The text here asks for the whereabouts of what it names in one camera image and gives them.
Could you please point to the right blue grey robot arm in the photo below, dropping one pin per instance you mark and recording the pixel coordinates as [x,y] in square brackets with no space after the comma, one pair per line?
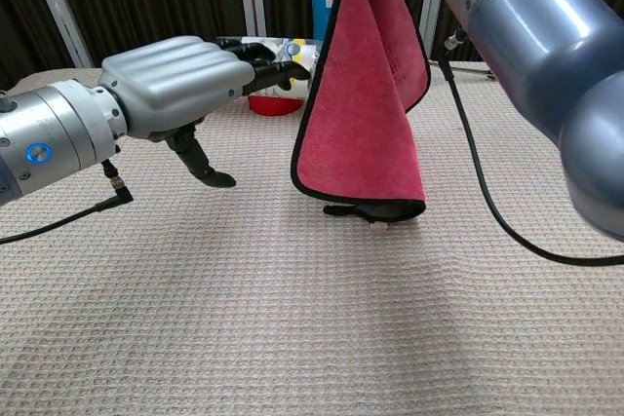
[536,36]

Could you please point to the red plastic bowl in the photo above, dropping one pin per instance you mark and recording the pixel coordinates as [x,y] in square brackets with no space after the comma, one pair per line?
[273,106]

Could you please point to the red and black cloth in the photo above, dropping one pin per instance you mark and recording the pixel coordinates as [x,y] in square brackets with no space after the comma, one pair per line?
[361,119]

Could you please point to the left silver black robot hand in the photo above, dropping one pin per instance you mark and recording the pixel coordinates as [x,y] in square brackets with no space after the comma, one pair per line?
[170,80]

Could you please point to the beige woven tablecloth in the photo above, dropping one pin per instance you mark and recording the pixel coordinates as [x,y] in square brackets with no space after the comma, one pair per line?
[195,313]

